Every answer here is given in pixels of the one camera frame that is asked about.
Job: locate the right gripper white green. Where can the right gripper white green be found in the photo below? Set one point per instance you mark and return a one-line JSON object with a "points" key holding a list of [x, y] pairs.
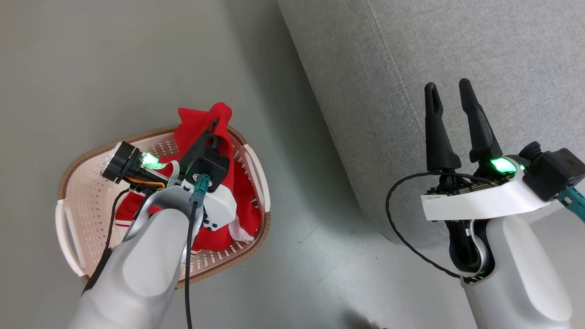
{"points": [[480, 201]]}

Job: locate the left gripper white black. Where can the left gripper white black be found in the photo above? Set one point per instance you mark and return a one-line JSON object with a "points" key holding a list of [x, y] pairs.
{"points": [[219, 208]]}

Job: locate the red garment with white stripes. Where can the red garment with white stripes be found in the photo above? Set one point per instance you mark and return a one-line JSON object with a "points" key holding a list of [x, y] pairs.
{"points": [[132, 212], [201, 116]]}

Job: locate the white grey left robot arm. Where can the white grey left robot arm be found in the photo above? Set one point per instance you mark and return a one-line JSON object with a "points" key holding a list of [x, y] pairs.
{"points": [[137, 274]]}

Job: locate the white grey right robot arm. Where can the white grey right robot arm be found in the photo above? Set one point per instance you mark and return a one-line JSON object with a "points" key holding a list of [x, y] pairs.
{"points": [[521, 283]]}

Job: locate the pink perforated laundry basket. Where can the pink perforated laundry basket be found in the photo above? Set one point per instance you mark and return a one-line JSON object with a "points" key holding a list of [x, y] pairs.
{"points": [[91, 201]]}

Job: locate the grey fabric sofa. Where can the grey fabric sofa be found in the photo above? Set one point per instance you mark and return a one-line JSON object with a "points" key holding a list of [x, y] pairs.
{"points": [[457, 45]]}

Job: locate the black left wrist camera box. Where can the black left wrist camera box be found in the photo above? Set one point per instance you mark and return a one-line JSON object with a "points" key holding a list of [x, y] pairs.
{"points": [[212, 164]]}

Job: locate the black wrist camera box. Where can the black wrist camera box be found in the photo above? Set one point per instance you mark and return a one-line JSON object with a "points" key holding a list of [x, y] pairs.
{"points": [[212, 164], [553, 169]]}

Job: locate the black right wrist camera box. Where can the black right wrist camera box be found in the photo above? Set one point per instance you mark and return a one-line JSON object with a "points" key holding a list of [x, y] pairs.
{"points": [[553, 169]]}

